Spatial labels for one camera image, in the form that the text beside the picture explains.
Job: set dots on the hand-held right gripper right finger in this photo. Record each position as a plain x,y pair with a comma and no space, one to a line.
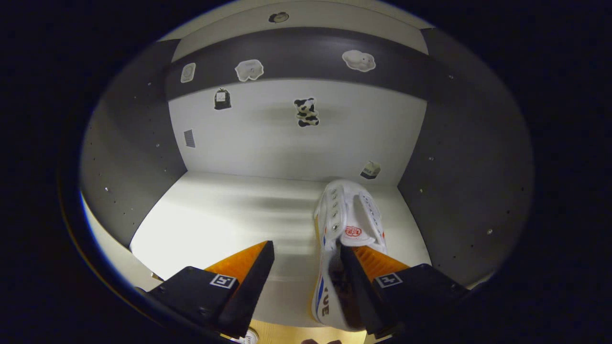
370,301

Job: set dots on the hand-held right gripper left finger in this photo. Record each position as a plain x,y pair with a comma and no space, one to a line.
244,291

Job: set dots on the white grey shoe cabinet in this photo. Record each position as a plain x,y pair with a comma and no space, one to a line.
239,215

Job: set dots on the white canvas shoe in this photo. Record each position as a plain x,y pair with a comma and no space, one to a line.
247,337
346,210

